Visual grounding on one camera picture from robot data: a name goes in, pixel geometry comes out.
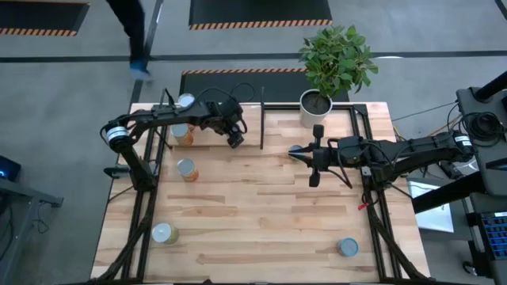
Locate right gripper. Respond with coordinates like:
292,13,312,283
294,124,339,188

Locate small green yellow can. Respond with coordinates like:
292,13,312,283
288,144,305,162

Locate orange beans label can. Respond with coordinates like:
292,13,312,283
170,123,195,147

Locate orange can silver lid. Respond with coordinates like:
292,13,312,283
176,158,200,183

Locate white plant pot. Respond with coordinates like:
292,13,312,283
299,89,334,129

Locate black mat orange stripes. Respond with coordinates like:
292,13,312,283
0,0,91,38
178,68,350,104
188,0,334,32

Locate green leafy plant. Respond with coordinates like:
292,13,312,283
299,25,379,99

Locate spicy black beans can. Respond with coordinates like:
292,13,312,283
151,222,180,245

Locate white paper sheet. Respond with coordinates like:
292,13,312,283
407,182,456,234

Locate person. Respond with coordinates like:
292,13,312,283
105,0,154,82

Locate black beam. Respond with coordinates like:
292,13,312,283
411,172,492,215

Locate grey equipment cart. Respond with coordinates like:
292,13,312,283
455,70,507,199

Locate blue keyboard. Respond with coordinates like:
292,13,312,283
481,213,507,260

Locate grey metal desk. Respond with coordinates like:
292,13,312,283
0,177,64,285

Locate black box blue light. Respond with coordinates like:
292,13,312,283
0,154,22,182

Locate black aluminium table frame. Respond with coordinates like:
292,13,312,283
93,101,436,284

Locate loose floor cables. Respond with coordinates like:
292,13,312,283
391,101,463,159

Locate coiled black cable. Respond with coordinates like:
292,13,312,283
459,112,507,148

